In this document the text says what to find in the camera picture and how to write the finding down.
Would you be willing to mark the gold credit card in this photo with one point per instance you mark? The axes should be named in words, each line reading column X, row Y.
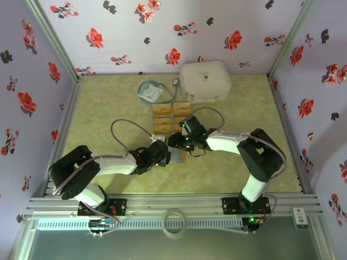
column 179, row 120
column 181, row 105
column 163, row 129
column 162, row 120
column 177, row 128
column 162, row 109
column 182, row 112

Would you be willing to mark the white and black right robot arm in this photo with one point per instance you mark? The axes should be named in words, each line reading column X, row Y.
column 225, row 140

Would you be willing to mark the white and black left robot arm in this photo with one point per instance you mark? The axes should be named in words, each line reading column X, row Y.
column 116, row 165

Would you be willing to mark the white and blue packet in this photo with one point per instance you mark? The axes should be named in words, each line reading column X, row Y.
column 150, row 92

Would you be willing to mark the blue stethoscope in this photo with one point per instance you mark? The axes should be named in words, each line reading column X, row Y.
column 176, row 82

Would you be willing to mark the white zippered medical case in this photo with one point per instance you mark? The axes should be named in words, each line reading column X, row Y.
column 204, row 78

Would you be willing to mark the clear tape roll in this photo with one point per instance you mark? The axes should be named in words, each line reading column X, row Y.
column 163, row 224

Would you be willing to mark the green circuit board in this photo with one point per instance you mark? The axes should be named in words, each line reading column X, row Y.
column 253, row 220
column 101, row 223

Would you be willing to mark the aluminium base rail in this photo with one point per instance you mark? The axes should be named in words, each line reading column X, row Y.
column 173, row 201

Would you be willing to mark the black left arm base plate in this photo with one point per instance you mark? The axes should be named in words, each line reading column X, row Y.
column 119, row 207

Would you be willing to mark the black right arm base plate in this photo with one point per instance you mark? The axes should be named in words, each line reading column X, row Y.
column 230, row 205

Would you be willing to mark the aluminium side rail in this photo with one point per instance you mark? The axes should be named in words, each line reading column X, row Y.
column 69, row 113
column 280, row 113

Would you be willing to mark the aluminium frame post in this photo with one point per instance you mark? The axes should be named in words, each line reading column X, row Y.
column 289, row 40
column 23, row 238
column 55, row 40
column 321, row 238

